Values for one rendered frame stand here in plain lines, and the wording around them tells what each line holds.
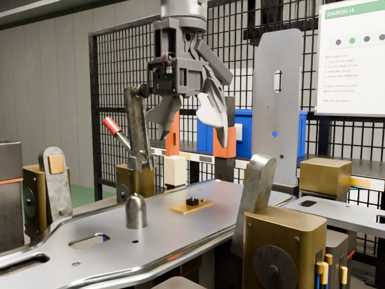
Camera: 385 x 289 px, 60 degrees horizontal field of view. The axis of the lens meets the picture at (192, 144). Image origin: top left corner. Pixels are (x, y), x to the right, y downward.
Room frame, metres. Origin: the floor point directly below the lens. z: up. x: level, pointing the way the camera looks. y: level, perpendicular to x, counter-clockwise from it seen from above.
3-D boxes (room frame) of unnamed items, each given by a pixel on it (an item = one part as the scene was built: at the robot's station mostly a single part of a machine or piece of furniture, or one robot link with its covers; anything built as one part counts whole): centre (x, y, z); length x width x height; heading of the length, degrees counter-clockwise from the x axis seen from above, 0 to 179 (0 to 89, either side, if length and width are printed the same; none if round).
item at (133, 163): (0.65, 0.12, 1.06); 0.03 x 0.01 x 0.03; 47
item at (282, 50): (0.76, -0.19, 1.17); 0.12 x 0.01 x 0.34; 47
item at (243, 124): (1.01, -0.17, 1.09); 0.30 x 0.17 x 0.13; 42
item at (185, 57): (0.55, 0.02, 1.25); 0.09 x 0.08 x 0.12; 138
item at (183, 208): (0.58, 0.00, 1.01); 0.08 x 0.04 x 0.01; 137
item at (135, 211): (0.48, 0.09, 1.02); 0.03 x 0.03 x 0.07
